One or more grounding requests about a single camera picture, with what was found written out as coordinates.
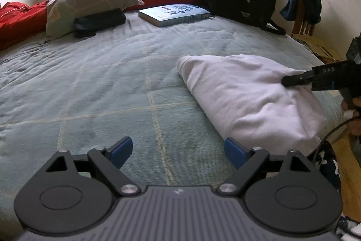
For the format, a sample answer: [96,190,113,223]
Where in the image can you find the white printed sweatshirt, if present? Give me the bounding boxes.
[177,54,326,155]

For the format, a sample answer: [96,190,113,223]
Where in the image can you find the dark clothes on chair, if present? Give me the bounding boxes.
[280,0,322,25]

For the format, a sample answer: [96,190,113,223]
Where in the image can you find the red duvet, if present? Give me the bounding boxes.
[1,0,204,50]

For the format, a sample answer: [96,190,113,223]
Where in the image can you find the black folded cloth pouch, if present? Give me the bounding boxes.
[73,9,126,39]

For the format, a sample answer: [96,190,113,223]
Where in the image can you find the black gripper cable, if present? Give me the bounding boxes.
[308,113,361,160]

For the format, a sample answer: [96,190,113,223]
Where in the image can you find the person's right hand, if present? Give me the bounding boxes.
[341,97,361,137]

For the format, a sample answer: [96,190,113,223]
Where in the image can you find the light blue book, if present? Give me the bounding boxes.
[138,4,211,27]

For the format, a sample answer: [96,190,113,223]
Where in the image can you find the wooden chair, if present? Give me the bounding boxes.
[291,0,317,37]

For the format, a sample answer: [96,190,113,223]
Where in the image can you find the grey beige pillow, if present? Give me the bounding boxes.
[46,0,144,40]

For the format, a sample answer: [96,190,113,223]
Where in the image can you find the black star patterned trousers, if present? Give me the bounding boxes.
[307,141,360,240]

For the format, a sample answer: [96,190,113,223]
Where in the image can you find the green checked bed sheet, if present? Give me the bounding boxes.
[0,7,346,241]

